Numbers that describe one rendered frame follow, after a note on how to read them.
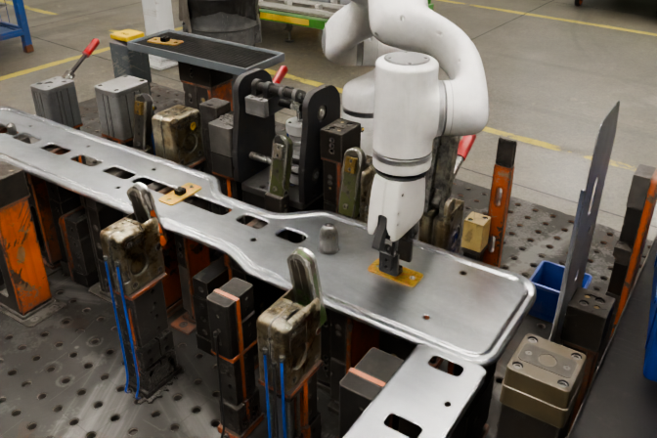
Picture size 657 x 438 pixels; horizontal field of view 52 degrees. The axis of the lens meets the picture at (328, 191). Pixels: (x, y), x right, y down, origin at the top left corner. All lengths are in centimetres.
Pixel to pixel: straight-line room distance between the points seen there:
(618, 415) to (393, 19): 59
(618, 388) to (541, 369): 10
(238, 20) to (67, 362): 305
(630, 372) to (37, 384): 102
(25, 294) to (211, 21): 288
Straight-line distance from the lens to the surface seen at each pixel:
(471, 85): 93
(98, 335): 149
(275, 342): 92
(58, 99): 180
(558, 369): 86
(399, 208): 96
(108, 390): 137
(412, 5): 100
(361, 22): 148
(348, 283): 105
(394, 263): 103
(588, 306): 94
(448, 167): 111
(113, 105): 157
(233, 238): 117
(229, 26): 420
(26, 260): 153
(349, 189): 123
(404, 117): 90
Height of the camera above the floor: 162
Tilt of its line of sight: 29 degrees down
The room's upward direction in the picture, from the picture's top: straight up
